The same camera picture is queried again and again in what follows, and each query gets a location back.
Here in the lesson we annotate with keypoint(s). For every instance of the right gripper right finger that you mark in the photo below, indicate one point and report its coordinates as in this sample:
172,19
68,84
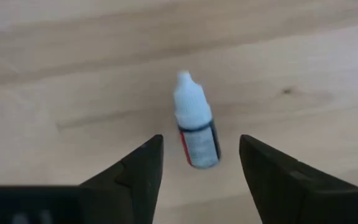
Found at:
284,193

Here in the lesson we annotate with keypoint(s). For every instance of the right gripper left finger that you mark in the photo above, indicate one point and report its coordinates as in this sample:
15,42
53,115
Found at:
135,186

